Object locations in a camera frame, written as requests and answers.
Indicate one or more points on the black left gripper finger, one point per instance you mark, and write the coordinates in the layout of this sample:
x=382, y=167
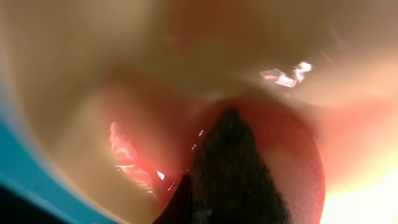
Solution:
x=179, y=209

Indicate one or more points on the green orange sponge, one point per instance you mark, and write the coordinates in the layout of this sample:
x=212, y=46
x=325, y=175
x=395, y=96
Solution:
x=248, y=162

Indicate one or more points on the yellow plate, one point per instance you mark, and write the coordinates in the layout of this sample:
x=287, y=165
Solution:
x=92, y=85

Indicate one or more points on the blue plastic tray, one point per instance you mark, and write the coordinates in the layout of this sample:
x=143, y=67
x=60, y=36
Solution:
x=21, y=173

